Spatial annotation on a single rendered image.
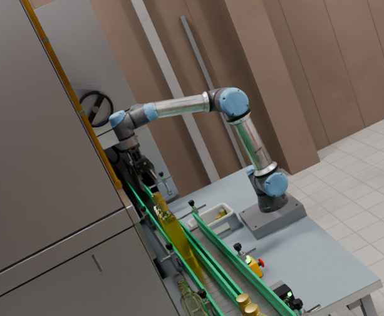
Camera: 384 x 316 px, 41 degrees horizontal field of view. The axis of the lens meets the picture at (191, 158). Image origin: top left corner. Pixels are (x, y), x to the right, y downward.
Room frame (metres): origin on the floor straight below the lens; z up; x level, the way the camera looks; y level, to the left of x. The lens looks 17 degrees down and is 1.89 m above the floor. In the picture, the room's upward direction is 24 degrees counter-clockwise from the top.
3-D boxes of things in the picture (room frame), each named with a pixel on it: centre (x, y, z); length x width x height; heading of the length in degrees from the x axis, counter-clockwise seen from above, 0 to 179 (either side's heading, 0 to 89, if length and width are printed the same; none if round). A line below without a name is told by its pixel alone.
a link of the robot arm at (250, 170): (2.30, -0.27, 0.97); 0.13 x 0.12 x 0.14; 9
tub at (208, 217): (2.40, 0.04, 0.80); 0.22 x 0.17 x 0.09; 101
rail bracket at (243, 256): (1.69, -0.04, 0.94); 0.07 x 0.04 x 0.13; 101
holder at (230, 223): (2.40, 0.06, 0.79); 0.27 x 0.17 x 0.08; 101
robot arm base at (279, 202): (2.30, -0.28, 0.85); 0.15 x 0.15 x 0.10
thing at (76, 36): (3.43, 0.42, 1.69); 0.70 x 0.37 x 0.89; 11
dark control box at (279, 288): (1.58, -0.09, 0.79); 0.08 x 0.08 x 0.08; 11
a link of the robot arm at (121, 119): (2.11, 0.21, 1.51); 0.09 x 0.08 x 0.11; 99
